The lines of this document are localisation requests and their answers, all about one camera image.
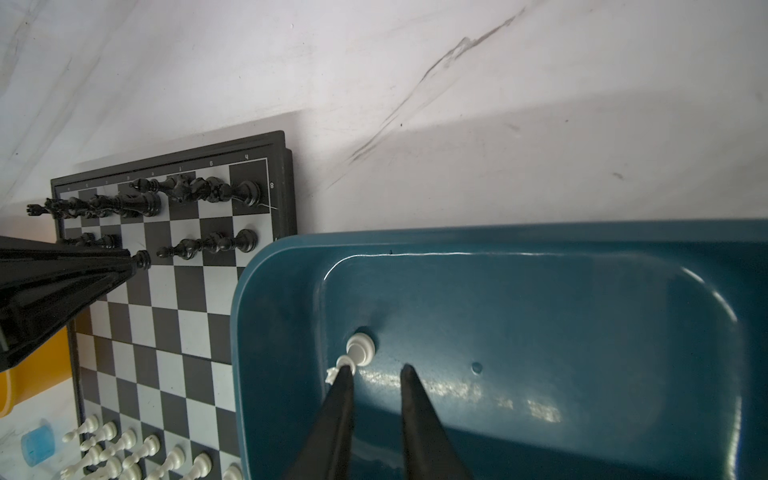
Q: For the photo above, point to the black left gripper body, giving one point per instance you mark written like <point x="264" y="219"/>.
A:
<point x="45" y="285"/>

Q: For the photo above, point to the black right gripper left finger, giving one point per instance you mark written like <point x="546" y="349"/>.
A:
<point x="327" y="451"/>

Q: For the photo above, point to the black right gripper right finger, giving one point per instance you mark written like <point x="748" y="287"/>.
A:
<point x="427" y="450"/>

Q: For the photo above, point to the white chess king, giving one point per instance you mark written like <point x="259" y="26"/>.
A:
<point x="360" y="351"/>

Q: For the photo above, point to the black chess queen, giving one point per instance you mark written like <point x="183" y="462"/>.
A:
<point x="142" y="204"/>

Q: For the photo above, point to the black chess pawn h7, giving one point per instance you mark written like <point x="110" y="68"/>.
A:
<point x="245" y="241"/>

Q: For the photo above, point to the yellow plastic tray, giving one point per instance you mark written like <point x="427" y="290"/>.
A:
<point x="46" y="367"/>

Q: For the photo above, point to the black white chessboard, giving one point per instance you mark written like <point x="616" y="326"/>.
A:
<point x="153" y="356"/>

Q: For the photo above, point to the teal plastic tray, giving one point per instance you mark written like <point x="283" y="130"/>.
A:
<point x="632" y="350"/>

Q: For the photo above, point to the blue small ring toy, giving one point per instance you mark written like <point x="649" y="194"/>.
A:
<point x="38" y="445"/>

